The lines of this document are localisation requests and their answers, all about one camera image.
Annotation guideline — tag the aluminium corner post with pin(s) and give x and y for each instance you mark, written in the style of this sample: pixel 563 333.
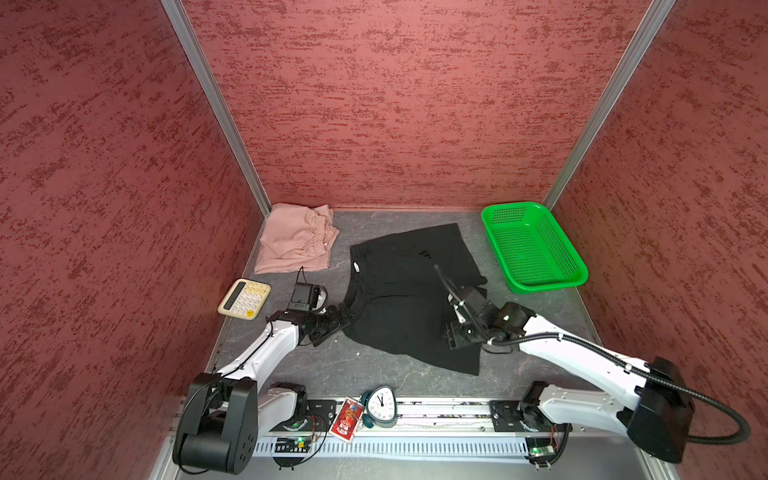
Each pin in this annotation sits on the aluminium corner post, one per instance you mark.
pixel 190 43
pixel 646 31

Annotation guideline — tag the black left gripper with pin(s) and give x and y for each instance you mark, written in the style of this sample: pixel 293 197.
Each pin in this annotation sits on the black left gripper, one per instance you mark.
pixel 335 323

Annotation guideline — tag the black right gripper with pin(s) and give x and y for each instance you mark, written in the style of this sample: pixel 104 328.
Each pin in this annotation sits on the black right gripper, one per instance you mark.
pixel 454 337

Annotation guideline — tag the pink drawstring shorts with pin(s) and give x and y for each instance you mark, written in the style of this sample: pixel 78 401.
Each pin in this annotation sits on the pink drawstring shorts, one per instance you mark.
pixel 296 237

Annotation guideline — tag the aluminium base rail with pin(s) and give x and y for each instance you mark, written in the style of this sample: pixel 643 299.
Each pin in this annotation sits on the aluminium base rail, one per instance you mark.
pixel 432 416

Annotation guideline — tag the left aluminium corner post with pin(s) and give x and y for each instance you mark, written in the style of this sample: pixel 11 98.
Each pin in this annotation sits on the left aluminium corner post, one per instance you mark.
pixel 190 43

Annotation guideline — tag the black shorts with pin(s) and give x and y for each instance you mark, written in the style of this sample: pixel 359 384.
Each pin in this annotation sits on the black shorts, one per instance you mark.
pixel 398 302

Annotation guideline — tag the right aluminium corner post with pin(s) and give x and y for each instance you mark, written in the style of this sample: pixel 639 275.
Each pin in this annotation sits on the right aluminium corner post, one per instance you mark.
pixel 646 31

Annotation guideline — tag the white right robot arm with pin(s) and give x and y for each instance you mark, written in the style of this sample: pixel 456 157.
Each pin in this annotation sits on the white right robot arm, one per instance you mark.
pixel 630 397

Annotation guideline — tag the red snack packet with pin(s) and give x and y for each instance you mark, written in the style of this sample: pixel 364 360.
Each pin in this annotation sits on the red snack packet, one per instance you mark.
pixel 347 420

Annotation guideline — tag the green plastic basket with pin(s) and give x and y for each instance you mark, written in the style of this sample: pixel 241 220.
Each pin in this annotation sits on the green plastic basket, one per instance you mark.
pixel 533 252

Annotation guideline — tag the teal analog clock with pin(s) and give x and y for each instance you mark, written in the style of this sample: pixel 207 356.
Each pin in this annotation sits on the teal analog clock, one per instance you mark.
pixel 380 407

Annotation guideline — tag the cream desk calculator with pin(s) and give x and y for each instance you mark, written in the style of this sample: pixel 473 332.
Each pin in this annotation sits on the cream desk calculator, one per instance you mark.
pixel 244 300

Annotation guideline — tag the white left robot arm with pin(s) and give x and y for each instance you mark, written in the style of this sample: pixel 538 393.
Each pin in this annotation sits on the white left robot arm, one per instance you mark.
pixel 246 384

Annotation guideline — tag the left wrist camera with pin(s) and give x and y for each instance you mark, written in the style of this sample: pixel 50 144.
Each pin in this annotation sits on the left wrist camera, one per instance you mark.
pixel 308 298

